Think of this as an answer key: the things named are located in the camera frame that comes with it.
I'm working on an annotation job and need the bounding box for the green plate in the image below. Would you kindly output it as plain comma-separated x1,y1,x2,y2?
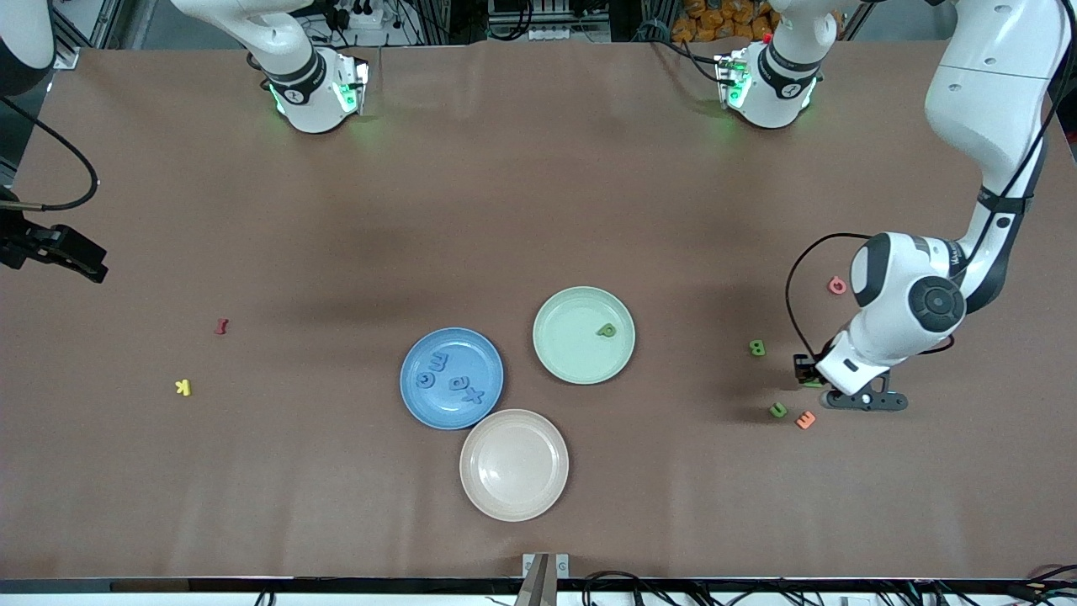
533,286,636,385

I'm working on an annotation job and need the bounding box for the beige plate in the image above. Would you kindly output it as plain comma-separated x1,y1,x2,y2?
459,409,570,523

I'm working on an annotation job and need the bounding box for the blue plate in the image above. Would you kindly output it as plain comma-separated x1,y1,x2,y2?
400,327,504,431

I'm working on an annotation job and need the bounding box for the stack of orange items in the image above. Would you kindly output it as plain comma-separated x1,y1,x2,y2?
671,0,779,45

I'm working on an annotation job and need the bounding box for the white power strip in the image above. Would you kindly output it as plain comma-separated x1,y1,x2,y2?
332,0,388,30

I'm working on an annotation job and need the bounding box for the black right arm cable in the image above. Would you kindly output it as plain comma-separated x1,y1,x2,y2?
0,95,100,211

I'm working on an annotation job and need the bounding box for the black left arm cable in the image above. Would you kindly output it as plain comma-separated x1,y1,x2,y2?
785,0,1077,361

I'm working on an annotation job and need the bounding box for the aluminium frame post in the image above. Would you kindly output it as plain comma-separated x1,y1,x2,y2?
50,0,110,70

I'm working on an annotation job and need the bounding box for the black cable bundle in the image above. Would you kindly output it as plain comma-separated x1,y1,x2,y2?
252,571,1077,606

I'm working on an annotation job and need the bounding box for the metal table edge bracket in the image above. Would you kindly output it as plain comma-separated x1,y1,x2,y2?
515,552,571,606

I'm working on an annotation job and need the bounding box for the black arm base cable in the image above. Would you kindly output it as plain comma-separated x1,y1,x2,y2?
648,34,726,85

